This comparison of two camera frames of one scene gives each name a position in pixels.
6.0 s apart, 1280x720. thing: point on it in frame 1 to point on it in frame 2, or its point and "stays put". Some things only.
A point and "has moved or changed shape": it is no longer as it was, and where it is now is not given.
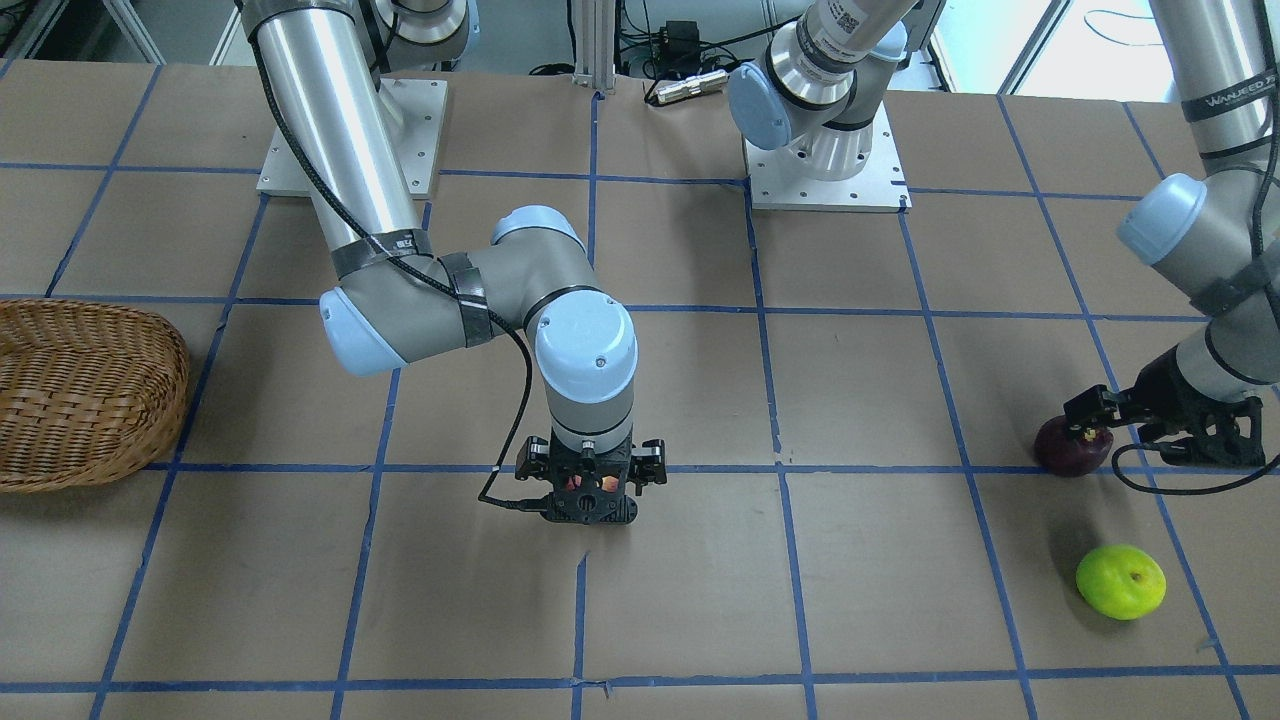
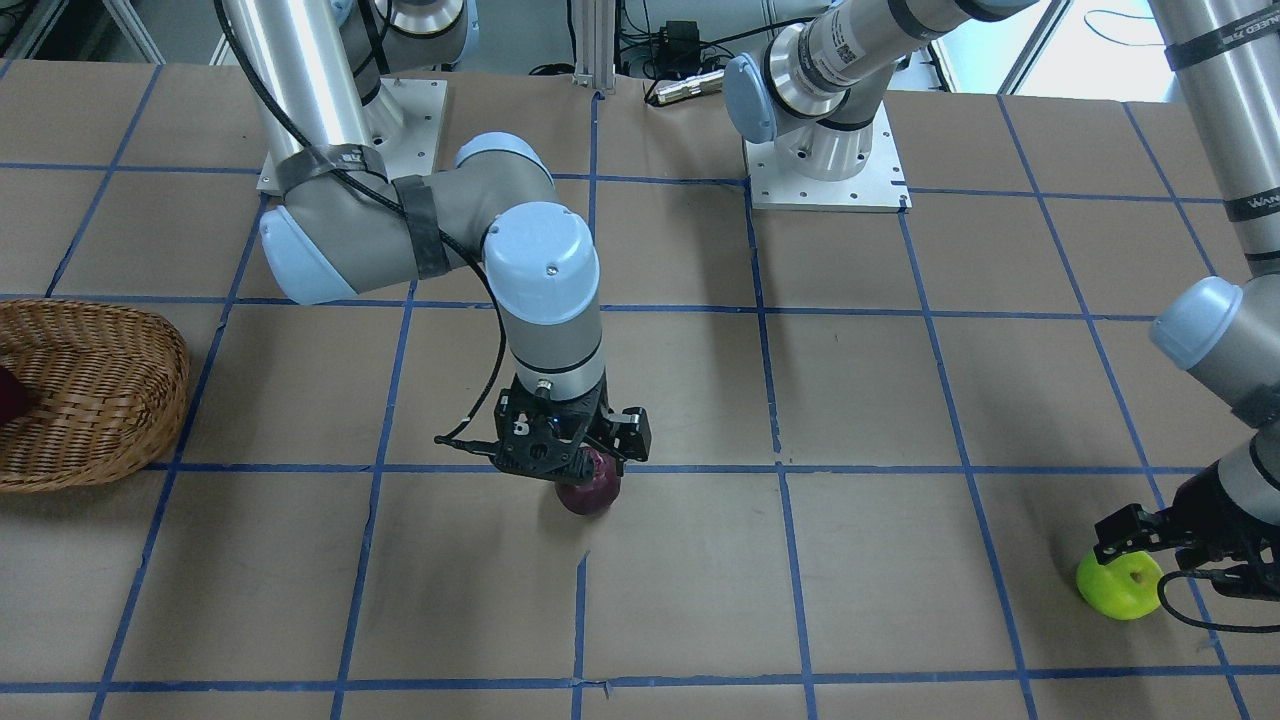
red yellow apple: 608,483 to 14,397
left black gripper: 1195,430 to 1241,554
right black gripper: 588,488 to 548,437
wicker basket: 87,390 stays put
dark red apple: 1072,451 has moved or changed shape
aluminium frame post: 595,43 stays put
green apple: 1121,582 stays put
